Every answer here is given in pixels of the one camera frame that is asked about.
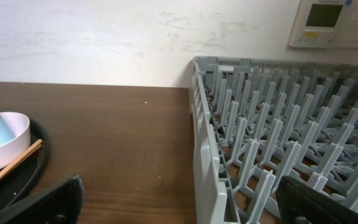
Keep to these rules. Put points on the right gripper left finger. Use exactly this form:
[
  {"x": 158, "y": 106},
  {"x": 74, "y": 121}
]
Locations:
[{"x": 60, "y": 203}]

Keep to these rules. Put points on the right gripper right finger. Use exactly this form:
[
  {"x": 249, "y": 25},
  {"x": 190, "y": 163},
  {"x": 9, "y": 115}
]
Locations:
[{"x": 298, "y": 203}]

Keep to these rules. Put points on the wooden chopstick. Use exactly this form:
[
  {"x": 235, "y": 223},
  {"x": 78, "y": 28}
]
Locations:
[{"x": 28, "y": 152}]

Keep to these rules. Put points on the white bowl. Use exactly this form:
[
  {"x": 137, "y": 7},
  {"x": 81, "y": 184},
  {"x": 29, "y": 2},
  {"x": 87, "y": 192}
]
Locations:
[{"x": 20, "y": 126}]

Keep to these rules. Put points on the grey dishwasher rack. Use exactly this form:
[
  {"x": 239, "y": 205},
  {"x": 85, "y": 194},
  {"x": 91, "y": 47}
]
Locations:
[{"x": 257, "y": 121}]

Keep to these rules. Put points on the round black serving tray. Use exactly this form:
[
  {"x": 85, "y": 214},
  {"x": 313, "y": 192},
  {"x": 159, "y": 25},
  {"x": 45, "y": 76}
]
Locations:
[{"x": 17, "y": 184}]

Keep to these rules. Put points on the white wall control panel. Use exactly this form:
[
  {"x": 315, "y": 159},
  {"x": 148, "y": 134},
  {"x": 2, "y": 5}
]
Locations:
[{"x": 325, "y": 24}]

